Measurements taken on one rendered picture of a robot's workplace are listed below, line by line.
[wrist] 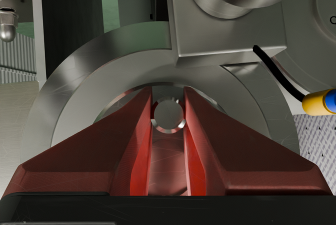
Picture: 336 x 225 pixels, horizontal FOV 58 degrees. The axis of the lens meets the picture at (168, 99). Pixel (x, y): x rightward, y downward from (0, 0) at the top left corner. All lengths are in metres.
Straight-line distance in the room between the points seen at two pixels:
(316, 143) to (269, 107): 0.22
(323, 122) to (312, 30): 0.18
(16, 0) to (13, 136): 0.21
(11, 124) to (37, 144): 0.37
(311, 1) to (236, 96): 0.08
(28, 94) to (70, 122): 0.37
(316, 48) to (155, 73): 0.09
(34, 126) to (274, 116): 0.13
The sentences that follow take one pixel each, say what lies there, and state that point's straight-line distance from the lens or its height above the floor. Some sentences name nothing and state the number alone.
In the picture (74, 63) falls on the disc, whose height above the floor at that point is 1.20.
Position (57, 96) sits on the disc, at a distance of 0.17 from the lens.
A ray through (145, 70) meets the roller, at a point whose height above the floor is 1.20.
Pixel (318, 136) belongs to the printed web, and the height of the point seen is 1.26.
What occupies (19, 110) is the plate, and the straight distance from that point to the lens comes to 0.54.
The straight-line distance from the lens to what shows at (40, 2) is 0.19.
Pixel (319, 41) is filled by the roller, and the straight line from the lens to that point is 0.20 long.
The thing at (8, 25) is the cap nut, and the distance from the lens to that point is 0.55.
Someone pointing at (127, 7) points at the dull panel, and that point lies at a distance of 0.53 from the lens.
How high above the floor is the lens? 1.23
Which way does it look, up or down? 5 degrees down
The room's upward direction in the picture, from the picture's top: 174 degrees clockwise
